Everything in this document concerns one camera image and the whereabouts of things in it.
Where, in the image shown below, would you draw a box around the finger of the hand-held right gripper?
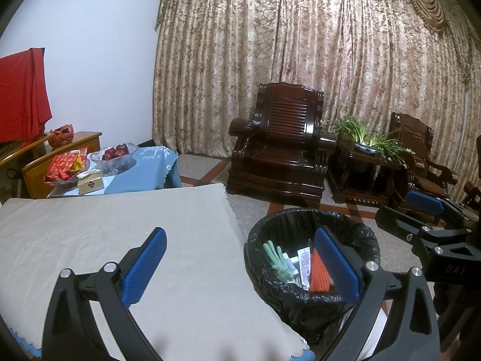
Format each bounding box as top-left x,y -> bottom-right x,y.
375,206 -> 472,256
406,190 -> 481,230

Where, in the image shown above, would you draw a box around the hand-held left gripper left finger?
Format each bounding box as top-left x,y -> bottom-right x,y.
42,227 -> 168,361

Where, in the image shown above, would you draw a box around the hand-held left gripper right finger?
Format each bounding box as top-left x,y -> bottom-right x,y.
314,227 -> 440,361

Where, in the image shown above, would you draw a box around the orange foam net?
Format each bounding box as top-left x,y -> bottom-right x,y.
309,248 -> 337,293

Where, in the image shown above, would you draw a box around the white red printed sachet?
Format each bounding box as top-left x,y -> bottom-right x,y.
297,247 -> 312,288

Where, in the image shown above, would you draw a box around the green glove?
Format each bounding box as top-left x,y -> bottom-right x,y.
263,241 -> 297,282

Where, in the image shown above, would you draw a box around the black-lined trash bin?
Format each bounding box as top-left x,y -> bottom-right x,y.
246,208 -> 381,350

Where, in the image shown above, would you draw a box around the brown seat cushion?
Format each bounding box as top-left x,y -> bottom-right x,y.
415,178 -> 444,192

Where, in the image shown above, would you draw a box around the dark wooden side table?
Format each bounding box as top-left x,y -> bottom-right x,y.
329,139 -> 406,205

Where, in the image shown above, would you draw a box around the grey tablecloth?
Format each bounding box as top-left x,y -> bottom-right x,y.
0,182 -> 311,361

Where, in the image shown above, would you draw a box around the small dark wooden armchair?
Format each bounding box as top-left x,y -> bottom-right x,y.
387,112 -> 459,222

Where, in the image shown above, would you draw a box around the green potted plant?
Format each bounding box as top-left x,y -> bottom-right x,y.
325,116 -> 414,166

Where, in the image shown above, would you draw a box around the blue tablecloth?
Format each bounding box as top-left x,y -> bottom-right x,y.
47,146 -> 183,198

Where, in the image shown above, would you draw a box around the gold tissue box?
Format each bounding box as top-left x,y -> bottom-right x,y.
77,171 -> 104,195

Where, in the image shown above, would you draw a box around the glass fruit bowl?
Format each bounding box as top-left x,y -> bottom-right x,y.
90,143 -> 139,175

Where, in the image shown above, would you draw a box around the red snack packets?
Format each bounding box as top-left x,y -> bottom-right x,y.
44,150 -> 89,185

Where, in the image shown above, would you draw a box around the light wooden cabinet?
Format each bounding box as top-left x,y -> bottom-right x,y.
0,131 -> 103,200

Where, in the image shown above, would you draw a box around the large dark wooden armchair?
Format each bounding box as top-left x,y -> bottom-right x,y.
227,83 -> 337,209

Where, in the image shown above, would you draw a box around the red cloth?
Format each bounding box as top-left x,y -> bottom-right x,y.
0,48 -> 52,147

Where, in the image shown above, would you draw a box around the beige patterned curtain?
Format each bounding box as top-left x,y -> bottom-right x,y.
152,0 -> 481,196

